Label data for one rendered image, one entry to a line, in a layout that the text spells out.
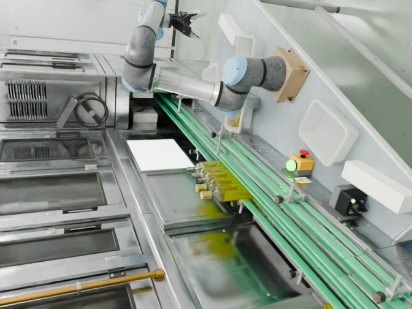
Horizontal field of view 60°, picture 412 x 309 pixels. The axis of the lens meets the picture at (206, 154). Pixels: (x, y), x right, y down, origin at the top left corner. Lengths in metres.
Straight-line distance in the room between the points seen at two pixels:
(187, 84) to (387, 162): 0.81
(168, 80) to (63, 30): 3.69
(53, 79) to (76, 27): 2.77
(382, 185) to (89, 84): 1.83
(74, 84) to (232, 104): 1.20
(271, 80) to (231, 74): 0.17
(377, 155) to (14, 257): 1.32
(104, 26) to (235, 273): 4.22
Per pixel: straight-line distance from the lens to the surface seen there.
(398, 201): 1.20
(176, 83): 1.51
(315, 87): 1.52
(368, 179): 1.26
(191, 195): 1.76
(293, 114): 1.62
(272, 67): 1.52
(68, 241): 1.53
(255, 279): 1.42
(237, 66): 1.44
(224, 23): 2.14
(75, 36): 5.13
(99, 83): 2.43
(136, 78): 1.50
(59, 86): 2.42
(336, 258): 1.27
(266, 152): 1.66
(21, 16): 5.10
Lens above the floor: 1.74
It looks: 24 degrees down
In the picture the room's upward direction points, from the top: 93 degrees counter-clockwise
